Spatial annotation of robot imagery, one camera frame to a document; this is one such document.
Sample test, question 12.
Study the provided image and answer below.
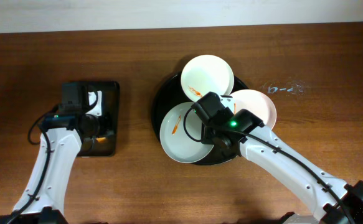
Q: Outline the pink plate with ketchup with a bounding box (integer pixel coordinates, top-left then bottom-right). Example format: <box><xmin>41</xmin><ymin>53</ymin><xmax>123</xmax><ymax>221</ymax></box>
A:
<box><xmin>230</xmin><ymin>89</ymin><xmax>277</xmax><ymax>129</ymax></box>

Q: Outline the orange green sponge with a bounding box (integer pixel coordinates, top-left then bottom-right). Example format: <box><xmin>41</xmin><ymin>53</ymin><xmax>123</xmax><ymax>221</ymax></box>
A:
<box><xmin>95</xmin><ymin>137</ymin><xmax>106</xmax><ymax>143</ymax></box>

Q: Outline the light blue plate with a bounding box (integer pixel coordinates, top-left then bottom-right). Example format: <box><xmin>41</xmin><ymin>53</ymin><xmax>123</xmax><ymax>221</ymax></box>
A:
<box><xmin>159</xmin><ymin>102</ymin><xmax>214</xmax><ymax>163</ymax></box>

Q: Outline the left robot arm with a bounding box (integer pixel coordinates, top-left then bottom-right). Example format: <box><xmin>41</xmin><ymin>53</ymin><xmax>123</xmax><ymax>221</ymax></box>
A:
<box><xmin>0</xmin><ymin>82</ymin><xmax>103</xmax><ymax>223</ymax></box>

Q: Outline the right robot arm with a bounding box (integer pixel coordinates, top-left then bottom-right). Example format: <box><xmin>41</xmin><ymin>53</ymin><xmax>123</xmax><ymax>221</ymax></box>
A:
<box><xmin>191</xmin><ymin>92</ymin><xmax>363</xmax><ymax>223</ymax></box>

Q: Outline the round black tray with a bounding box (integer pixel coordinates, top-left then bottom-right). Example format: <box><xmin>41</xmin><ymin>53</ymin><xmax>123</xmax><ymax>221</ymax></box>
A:
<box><xmin>151</xmin><ymin>71</ymin><xmax>238</xmax><ymax>166</ymax></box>

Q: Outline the rectangular black tray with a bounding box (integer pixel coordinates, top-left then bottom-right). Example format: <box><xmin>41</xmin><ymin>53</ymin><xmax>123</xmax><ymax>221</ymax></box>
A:
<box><xmin>61</xmin><ymin>81</ymin><xmax>120</xmax><ymax>157</ymax></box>

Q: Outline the white plate with ketchup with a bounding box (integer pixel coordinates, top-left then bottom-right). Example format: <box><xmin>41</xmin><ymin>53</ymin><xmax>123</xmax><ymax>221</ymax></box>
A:
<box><xmin>181</xmin><ymin>55</ymin><xmax>234</xmax><ymax>101</ymax></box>

